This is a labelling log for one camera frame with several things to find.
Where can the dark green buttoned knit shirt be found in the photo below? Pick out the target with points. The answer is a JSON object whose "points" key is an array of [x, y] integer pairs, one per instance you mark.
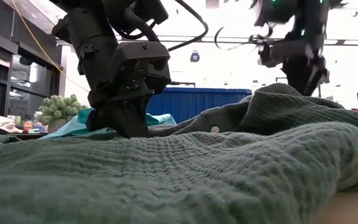
{"points": [[166, 174]]}

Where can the blue plastic bin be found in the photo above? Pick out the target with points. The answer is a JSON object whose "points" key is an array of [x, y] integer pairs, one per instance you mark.
{"points": [[197, 104]]}

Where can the small blue round object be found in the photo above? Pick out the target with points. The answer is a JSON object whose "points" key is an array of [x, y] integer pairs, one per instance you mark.
{"points": [[194, 57]]}

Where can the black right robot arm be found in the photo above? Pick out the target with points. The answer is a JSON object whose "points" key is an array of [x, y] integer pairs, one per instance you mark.
{"points": [[309, 15]]}

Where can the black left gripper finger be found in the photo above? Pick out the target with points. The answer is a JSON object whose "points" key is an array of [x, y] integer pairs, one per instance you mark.
{"points": [[132, 118], [99, 119]]}

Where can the green succulent plant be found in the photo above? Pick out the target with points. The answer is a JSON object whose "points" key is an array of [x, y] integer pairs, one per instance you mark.
{"points": [[59, 109]]}

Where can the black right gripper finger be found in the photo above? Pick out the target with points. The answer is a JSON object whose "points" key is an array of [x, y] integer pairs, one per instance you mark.
{"points": [[295, 76], [312, 84]]}

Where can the black aluminium table frame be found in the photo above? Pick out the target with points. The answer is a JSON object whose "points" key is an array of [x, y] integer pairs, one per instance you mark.
{"points": [[26, 136]]}

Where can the turquoise shirt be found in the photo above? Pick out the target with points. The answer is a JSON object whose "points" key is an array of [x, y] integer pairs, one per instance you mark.
{"points": [[70, 129]]}

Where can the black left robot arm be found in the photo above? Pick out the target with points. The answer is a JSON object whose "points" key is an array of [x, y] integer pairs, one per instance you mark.
{"points": [[89, 37]]}

